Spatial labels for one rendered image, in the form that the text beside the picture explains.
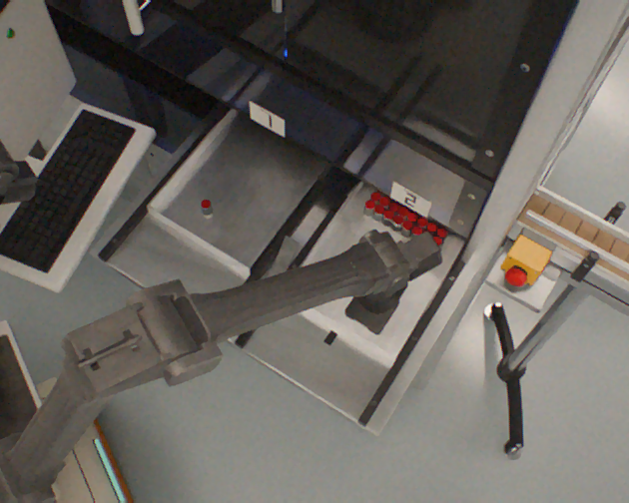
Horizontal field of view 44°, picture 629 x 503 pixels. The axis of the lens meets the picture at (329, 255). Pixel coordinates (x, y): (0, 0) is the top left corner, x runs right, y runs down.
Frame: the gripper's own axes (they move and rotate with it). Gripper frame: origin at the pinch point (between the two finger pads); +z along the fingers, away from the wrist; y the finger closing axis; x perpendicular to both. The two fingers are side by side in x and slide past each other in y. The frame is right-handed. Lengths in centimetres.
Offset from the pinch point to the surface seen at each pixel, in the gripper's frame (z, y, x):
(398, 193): 6.8, 27.0, 10.2
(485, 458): 110, 17, -36
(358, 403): 20.3, -9.8, -4.0
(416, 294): 20.7, 15.8, -2.0
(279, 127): 6.6, 26.8, 38.6
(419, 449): 109, 9, -18
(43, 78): 13, 13, 93
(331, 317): 16.8, 1.0, 9.1
